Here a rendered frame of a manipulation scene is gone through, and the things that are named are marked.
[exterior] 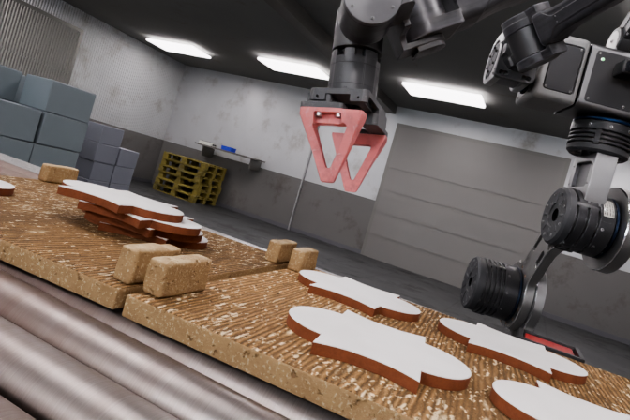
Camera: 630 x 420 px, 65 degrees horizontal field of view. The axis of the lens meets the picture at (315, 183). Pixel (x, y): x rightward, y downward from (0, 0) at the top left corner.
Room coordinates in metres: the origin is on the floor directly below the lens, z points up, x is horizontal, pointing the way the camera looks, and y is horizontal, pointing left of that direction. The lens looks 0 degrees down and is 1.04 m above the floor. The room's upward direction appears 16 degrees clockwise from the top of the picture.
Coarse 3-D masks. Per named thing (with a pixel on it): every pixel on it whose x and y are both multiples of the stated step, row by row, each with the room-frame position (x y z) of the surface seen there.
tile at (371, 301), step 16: (304, 272) 0.56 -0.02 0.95; (320, 272) 0.59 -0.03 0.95; (320, 288) 0.50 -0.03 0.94; (336, 288) 0.52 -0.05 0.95; (352, 288) 0.54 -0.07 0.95; (368, 288) 0.57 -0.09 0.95; (352, 304) 0.49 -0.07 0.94; (368, 304) 0.48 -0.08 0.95; (384, 304) 0.51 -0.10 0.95; (400, 304) 0.53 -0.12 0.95; (400, 320) 0.49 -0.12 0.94; (416, 320) 0.51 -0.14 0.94
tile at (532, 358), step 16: (448, 320) 0.52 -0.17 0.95; (448, 336) 0.48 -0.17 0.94; (464, 336) 0.47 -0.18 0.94; (480, 336) 0.48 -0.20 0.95; (496, 336) 0.51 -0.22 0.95; (480, 352) 0.45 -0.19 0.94; (496, 352) 0.44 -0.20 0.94; (512, 352) 0.45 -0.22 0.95; (528, 352) 0.47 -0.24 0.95; (544, 352) 0.49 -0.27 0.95; (528, 368) 0.43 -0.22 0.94; (544, 368) 0.42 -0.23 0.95; (560, 368) 0.44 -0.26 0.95; (576, 368) 0.46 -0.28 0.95
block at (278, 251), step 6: (270, 240) 0.61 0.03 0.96; (276, 240) 0.61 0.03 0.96; (282, 240) 0.64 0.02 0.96; (288, 240) 0.65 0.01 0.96; (270, 246) 0.61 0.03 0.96; (276, 246) 0.61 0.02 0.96; (282, 246) 0.61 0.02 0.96; (288, 246) 0.63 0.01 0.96; (294, 246) 0.65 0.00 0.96; (270, 252) 0.61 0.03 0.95; (276, 252) 0.61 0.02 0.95; (282, 252) 0.62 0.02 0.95; (288, 252) 0.64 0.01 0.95; (270, 258) 0.61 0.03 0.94; (276, 258) 0.61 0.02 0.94; (282, 258) 0.62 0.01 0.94; (288, 258) 0.64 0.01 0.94
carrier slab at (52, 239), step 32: (32, 192) 0.62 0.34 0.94; (0, 224) 0.42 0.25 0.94; (32, 224) 0.45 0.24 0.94; (64, 224) 0.49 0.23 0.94; (96, 224) 0.54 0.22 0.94; (0, 256) 0.38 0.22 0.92; (32, 256) 0.37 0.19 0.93; (64, 256) 0.38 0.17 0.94; (96, 256) 0.41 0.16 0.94; (224, 256) 0.56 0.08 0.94; (256, 256) 0.62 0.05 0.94; (96, 288) 0.35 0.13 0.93; (128, 288) 0.35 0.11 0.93
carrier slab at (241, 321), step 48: (240, 288) 0.44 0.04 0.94; (288, 288) 0.49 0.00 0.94; (192, 336) 0.32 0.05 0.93; (240, 336) 0.32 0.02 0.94; (288, 336) 0.34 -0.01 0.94; (432, 336) 0.47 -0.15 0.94; (288, 384) 0.29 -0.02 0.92; (336, 384) 0.28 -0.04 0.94; (384, 384) 0.30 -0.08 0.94; (480, 384) 0.36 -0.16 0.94; (576, 384) 0.44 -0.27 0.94; (624, 384) 0.49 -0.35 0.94
